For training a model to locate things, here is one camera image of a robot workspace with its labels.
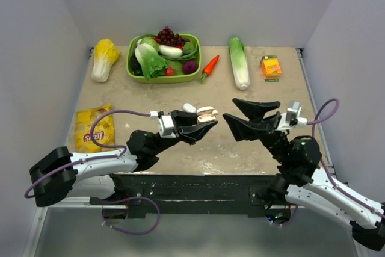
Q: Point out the white earbud charging case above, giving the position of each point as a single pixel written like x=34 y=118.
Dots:
x=189 y=108

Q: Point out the red strawberry in basket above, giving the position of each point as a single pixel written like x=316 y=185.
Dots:
x=169 y=71

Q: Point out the orange juice carton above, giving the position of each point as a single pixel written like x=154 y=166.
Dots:
x=271 y=69

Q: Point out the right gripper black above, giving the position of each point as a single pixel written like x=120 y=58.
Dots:
x=245 y=129

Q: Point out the purple onion in basket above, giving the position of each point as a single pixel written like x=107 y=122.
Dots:
x=189 y=67

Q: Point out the green plastic basket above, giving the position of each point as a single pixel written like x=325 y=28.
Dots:
x=180 y=77

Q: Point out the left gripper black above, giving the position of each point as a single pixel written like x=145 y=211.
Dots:
x=186 y=129

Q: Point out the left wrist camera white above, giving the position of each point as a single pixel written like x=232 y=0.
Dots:
x=165 y=123

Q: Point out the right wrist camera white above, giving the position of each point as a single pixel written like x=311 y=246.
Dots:
x=291 y=118

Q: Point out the green white napa cabbage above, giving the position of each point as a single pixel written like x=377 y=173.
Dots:
x=239 y=63

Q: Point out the yellow napa cabbage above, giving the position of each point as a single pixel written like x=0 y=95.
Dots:
x=105 y=55

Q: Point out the red grape bunch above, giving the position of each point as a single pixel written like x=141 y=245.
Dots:
x=169 y=38

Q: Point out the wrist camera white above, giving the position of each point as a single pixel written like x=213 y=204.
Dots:
x=165 y=123
x=291 y=118

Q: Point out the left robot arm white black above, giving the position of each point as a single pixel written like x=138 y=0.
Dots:
x=62 y=174

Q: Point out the pink earbud charging case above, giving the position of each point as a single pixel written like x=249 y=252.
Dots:
x=206 y=114

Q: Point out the yellow lays chips bag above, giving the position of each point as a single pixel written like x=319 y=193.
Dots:
x=104 y=132

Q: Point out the orange toy carrot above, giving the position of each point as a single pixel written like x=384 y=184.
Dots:
x=208 y=69

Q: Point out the green lettuce in basket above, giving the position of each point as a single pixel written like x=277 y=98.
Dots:
x=152 y=64

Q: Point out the white radish in basket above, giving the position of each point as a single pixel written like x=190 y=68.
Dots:
x=170 y=51

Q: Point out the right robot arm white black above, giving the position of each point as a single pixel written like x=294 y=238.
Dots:
x=303 y=178

